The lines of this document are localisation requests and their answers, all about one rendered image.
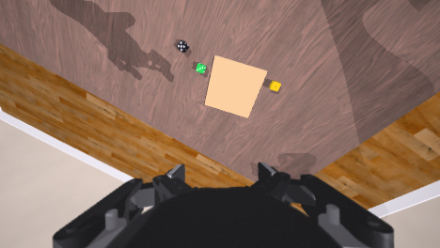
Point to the green die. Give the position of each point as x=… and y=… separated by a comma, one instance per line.
x=200, y=68

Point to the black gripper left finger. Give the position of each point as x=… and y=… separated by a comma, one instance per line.
x=98, y=225

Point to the yellow die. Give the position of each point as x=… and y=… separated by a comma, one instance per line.
x=274, y=85

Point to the beige square mat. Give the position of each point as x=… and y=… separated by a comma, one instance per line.
x=234, y=86

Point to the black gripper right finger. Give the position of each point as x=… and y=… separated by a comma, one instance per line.
x=348, y=223

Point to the black die with white pips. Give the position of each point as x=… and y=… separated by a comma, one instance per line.
x=183, y=46

